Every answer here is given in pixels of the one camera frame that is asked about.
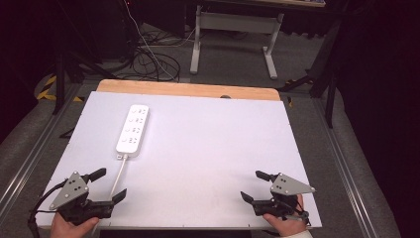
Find person's right hand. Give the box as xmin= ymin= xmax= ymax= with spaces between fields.
xmin=262 ymin=193 xmax=308 ymax=238

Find white floor cable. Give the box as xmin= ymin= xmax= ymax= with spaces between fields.
xmin=123 ymin=0 xmax=196 ymax=82

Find white board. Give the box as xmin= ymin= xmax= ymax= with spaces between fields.
xmin=35 ymin=90 xmax=323 ymax=230

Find white power strip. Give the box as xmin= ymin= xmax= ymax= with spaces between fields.
xmin=115 ymin=104 xmax=151 ymax=158

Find white power strip cable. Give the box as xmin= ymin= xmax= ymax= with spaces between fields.
xmin=108 ymin=153 xmax=129 ymax=201

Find white metal desk frame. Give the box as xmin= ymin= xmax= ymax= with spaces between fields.
xmin=189 ymin=4 xmax=285 ymax=80

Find black tripod stand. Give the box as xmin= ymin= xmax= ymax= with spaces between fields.
xmin=51 ymin=0 xmax=117 ymax=116

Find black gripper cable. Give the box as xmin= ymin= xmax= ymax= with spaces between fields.
xmin=27 ymin=178 xmax=69 ymax=238

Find black floor cables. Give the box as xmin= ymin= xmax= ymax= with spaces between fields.
xmin=130 ymin=23 xmax=182 ymax=82

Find wooden table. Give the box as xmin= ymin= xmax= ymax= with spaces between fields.
xmin=95 ymin=78 xmax=281 ymax=102

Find aluminium floor rail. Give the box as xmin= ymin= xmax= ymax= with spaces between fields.
xmin=311 ymin=98 xmax=381 ymax=238
xmin=0 ymin=82 xmax=85 ymax=214

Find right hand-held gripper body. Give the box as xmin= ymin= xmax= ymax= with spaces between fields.
xmin=251 ymin=172 xmax=317 ymax=227

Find yellow black floor tape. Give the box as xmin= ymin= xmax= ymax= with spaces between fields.
xmin=35 ymin=74 xmax=84 ymax=103

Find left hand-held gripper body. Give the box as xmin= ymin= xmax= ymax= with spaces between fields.
xmin=49 ymin=171 xmax=115 ymax=227

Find black metal stand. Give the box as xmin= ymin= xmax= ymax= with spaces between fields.
xmin=276 ymin=18 xmax=343 ymax=129

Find person's left hand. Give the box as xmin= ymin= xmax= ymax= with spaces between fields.
xmin=50 ymin=211 xmax=100 ymax=238

